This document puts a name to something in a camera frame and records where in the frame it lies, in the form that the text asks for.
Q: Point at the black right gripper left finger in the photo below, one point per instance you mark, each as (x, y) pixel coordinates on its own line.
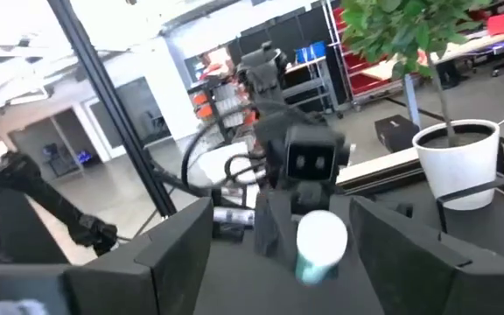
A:
(160, 271)

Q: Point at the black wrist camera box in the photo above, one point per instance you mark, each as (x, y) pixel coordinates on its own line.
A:
(311, 162)

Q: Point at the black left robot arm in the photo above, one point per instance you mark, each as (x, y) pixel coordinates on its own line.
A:
(263, 74)

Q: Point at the black table frame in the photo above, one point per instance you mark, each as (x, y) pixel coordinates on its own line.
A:
(108, 96)

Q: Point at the teal medicine bottle white cap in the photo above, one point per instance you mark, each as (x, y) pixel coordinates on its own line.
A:
(319, 245)

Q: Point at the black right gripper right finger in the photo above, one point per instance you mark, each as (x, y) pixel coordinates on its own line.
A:
(409, 280)

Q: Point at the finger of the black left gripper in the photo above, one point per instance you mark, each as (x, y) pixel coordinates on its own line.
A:
(274, 232)

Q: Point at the green plant in white pot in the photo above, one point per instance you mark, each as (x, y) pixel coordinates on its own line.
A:
(457, 170)

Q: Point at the metal rack red bins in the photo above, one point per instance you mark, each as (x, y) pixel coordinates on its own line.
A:
(366, 79)

